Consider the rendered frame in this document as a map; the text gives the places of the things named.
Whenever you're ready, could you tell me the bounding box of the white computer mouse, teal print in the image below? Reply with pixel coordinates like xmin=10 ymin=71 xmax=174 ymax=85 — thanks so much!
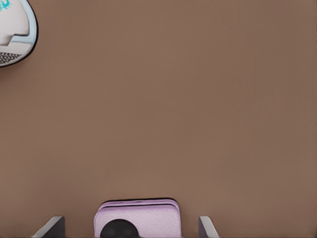
xmin=0 ymin=0 xmax=39 ymax=68

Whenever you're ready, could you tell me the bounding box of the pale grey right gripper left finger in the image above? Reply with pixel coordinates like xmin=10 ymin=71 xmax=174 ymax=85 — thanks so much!
xmin=31 ymin=216 xmax=65 ymax=238

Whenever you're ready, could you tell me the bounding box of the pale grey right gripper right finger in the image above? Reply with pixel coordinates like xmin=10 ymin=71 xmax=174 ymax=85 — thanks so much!
xmin=198 ymin=216 xmax=220 ymax=238

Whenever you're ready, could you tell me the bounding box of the lilac phone with black camera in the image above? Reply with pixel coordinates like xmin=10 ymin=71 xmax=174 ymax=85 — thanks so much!
xmin=93 ymin=197 xmax=182 ymax=238

